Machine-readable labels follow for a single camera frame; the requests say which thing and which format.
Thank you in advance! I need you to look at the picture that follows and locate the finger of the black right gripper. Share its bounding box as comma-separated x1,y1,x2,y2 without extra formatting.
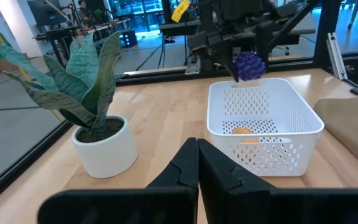
222,46,241,83
255,24,273,68

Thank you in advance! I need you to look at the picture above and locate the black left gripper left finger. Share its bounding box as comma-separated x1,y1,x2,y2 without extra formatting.
37,137,200,224

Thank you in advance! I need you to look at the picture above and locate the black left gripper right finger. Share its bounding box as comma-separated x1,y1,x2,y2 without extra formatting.
197,138,358,224

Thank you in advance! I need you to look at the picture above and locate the purple grape bunch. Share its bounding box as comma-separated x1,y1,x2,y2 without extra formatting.
234,51,267,82

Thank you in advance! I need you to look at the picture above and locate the black office chair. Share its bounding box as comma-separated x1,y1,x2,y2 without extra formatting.
272,27,317,57

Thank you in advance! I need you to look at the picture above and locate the yellow tag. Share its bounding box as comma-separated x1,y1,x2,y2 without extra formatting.
171,0,191,23

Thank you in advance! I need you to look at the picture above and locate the white perforated plastic basket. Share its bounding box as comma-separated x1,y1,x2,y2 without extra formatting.
206,77,325,177

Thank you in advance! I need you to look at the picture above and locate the white round plant pot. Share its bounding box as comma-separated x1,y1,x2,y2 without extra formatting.
71,114,139,179

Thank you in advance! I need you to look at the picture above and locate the silver aluminium bar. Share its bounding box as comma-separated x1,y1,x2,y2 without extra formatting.
326,32,349,80

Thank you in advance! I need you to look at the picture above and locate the black computer tower with lights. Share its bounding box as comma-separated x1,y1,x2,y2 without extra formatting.
119,29,138,49

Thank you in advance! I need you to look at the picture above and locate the folded olive tan cloth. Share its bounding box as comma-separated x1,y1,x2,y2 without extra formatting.
313,95,358,178

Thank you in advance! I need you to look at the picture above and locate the green snake plant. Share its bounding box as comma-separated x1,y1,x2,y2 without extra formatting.
0,30,122,136

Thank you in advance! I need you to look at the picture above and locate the person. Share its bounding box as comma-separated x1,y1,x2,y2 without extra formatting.
76,0,93,28

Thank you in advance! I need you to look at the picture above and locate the black office desk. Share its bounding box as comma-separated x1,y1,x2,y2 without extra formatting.
32,18,131,68

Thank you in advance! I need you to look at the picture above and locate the black monitor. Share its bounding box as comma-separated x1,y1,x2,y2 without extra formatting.
26,0,70,27

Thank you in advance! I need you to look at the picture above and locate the black metal rig frame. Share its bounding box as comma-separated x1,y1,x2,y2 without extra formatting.
0,0,358,212

